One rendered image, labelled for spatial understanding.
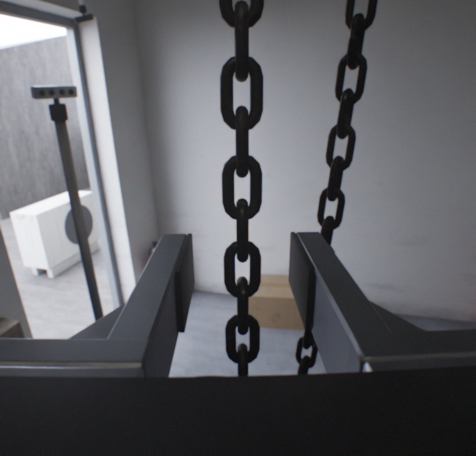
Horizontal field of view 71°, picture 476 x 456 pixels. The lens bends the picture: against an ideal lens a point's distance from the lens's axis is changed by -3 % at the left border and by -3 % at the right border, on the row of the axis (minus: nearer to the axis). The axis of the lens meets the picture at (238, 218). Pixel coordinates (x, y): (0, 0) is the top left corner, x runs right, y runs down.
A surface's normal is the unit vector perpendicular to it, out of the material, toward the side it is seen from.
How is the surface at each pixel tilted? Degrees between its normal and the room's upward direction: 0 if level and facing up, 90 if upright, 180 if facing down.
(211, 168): 90
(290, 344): 0
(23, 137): 90
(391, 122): 90
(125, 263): 90
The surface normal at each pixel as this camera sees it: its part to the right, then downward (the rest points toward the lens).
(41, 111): 0.96, 0.06
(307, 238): 0.00, -0.95
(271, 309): -0.16, 0.33
